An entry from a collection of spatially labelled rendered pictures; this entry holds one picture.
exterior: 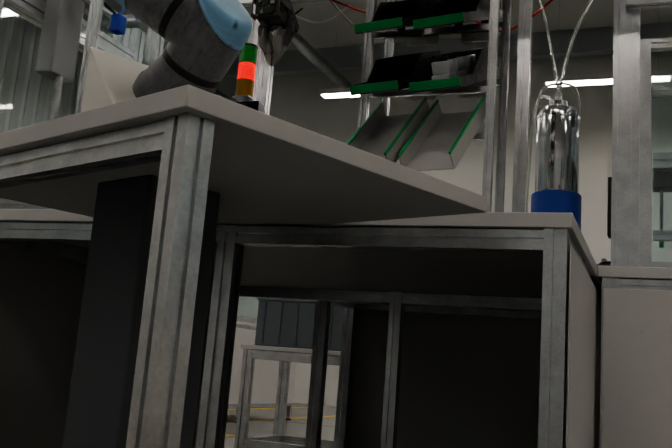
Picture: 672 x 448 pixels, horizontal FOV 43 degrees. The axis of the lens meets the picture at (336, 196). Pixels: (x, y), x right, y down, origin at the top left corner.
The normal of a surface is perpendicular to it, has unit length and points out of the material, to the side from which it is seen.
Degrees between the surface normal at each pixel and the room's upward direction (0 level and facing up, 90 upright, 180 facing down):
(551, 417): 90
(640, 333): 90
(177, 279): 90
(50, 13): 90
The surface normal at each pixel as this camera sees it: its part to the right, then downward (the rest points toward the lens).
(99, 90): -0.73, -0.19
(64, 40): 0.93, 0.00
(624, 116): -0.35, -0.22
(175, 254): 0.75, -0.07
